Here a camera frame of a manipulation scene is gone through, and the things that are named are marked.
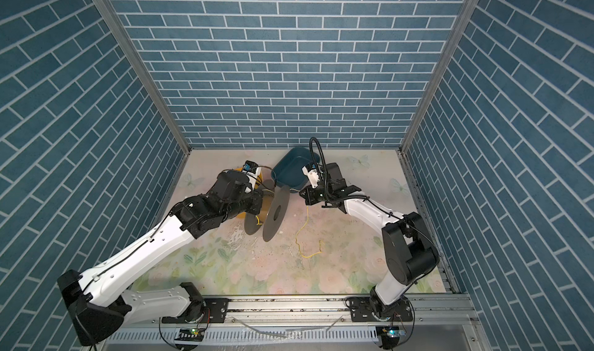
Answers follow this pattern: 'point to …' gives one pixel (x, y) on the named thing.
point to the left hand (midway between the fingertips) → (264, 192)
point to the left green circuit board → (190, 334)
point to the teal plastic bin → (287, 166)
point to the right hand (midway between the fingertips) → (300, 190)
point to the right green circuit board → (394, 332)
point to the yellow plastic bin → (267, 199)
